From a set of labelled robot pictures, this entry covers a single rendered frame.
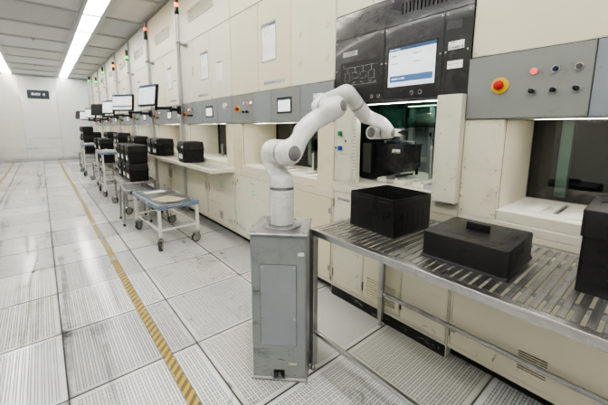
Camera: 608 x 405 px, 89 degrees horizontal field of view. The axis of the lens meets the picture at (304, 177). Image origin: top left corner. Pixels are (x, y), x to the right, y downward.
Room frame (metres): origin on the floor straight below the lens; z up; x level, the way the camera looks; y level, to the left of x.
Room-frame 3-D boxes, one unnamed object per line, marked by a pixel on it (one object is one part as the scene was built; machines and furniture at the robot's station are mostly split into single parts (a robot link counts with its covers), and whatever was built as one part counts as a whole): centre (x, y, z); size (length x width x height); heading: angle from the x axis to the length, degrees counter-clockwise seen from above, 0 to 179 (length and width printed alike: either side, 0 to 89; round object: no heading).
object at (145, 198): (3.48, 1.58, 0.24); 0.97 x 0.52 x 0.48; 42
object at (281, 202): (1.50, 0.11, 0.85); 0.19 x 0.19 x 0.18
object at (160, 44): (5.23, 2.02, 1.50); 1.52 x 0.99 x 3.00; 40
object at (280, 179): (1.53, 0.13, 1.07); 0.19 x 0.12 x 0.24; 40
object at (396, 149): (2.13, -0.65, 1.07); 0.24 x 0.20 x 0.32; 40
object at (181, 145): (3.96, 1.44, 0.93); 0.30 x 0.28 x 0.26; 37
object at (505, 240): (1.12, -0.65, 0.83); 0.29 x 0.29 x 0.13; 41
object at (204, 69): (4.08, 1.06, 1.50); 1.52 x 0.99 x 3.00; 40
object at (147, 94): (4.25, 1.90, 1.59); 0.50 x 0.41 x 0.36; 130
